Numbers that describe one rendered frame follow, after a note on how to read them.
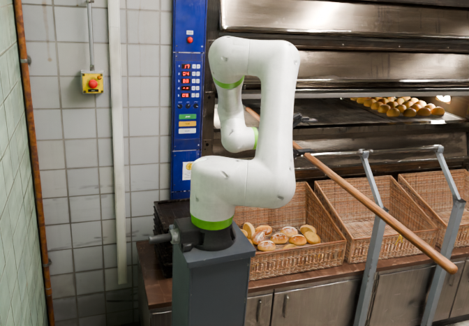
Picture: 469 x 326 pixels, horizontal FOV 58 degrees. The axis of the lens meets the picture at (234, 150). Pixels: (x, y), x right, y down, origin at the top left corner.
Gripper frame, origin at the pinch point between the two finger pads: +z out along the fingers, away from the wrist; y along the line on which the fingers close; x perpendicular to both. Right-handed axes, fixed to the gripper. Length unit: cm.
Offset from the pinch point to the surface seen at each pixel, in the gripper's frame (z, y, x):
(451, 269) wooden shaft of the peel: 5, 14, 77
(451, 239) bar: 89, 61, 5
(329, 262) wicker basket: 24, 72, -6
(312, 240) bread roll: 23, 71, -25
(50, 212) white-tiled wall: -111, 55, -55
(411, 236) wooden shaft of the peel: 5, 14, 61
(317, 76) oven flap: 30, -15, -53
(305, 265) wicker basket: 10, 72, -6
